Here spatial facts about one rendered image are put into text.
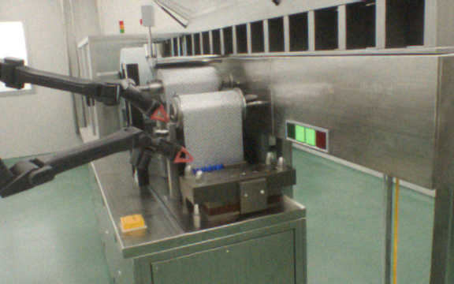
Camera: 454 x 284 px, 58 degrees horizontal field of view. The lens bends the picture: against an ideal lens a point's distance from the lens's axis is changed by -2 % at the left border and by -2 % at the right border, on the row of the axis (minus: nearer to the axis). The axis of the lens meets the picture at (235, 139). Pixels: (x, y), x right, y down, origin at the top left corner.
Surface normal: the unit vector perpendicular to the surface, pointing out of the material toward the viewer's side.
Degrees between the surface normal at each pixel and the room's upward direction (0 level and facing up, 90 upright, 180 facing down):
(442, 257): 90
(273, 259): 90
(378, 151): 90
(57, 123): 90
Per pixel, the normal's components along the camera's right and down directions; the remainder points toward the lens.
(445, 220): -0.92, 0.13
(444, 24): 0.39, 0.17
